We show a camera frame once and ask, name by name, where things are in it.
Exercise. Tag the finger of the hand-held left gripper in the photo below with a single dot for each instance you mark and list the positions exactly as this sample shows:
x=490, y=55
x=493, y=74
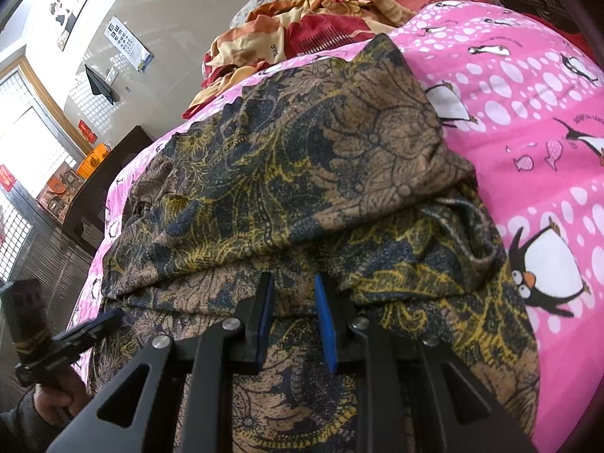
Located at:
x=106, y=323

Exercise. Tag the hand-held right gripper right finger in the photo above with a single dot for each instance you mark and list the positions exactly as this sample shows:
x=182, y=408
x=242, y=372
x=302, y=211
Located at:
x=325, y=321

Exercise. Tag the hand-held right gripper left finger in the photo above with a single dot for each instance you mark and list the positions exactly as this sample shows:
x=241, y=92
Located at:
x=265, y=306

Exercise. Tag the brown floral batik shirt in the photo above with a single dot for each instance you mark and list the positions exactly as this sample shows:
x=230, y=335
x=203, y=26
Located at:
x=306, y=174

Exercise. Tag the person's left forearm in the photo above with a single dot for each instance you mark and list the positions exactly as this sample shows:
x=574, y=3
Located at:
x=19, y=429

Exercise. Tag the person's left hand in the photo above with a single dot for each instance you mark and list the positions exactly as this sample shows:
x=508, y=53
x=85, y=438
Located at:
x=59, y=401

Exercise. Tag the dark wooden cabinet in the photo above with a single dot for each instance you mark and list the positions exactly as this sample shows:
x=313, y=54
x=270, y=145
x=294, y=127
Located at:
x=104, y=198

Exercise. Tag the red paper sign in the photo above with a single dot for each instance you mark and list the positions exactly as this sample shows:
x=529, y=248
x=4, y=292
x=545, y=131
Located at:
x=87, y=132
x=7, y=178

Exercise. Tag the orange plastic basin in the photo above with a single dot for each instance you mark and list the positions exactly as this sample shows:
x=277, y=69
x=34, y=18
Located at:
x=92, y=163

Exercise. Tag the wooden framed window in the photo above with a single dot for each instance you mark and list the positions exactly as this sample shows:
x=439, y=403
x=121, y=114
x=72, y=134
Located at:
x=33, y=141

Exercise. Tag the dark green hanging towel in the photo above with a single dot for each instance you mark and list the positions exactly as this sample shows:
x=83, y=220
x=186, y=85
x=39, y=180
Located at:
x=99, y=85

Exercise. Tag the pink penguin bed sheet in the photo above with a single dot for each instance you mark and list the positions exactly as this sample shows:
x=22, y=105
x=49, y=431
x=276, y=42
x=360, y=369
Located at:
x=519, y=151

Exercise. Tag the red orange floral blanket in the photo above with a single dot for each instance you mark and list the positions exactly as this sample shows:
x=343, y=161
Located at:
x=306, y=23

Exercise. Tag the wall calendar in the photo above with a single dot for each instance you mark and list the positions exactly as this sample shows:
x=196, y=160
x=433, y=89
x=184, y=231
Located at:
x=125, y=42

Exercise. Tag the large framed wall picture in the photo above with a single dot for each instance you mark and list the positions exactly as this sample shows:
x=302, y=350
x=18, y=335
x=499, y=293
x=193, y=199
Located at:
x=71, y=4

